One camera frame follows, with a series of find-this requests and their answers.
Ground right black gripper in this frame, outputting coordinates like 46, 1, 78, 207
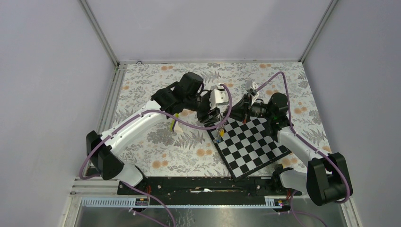
223, 93, 274, 124

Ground green purple white toy bricks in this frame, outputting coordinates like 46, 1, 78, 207
170, 113, 183, 133

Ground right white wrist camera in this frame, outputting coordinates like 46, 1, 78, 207
245, 80, 259, 102

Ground floral patterned table mat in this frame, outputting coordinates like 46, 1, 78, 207
112, 62, 333, 176

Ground metal keyring disc with rings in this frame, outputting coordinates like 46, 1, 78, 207
213, 121, 227, 143

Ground black white chessboard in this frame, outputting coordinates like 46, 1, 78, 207
207, 118, 291, 182

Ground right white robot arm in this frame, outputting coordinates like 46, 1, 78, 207
223, 93, 353, 206

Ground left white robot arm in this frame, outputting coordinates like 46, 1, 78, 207
84, 72, 232, 194

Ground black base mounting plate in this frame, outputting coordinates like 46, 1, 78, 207
117, 176, 294, 205

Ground white slotted cable duct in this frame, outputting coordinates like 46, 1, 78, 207
81, 196, 282, 209

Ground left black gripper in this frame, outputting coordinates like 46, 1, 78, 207
185, 90, 220, 123

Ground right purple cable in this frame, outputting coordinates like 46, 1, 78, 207
255, 71, 352, 227

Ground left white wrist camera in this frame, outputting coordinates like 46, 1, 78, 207
209, 89, 229, 110

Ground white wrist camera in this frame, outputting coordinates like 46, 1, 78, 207
209, 89, 229, 110
245, 80, 259, 102

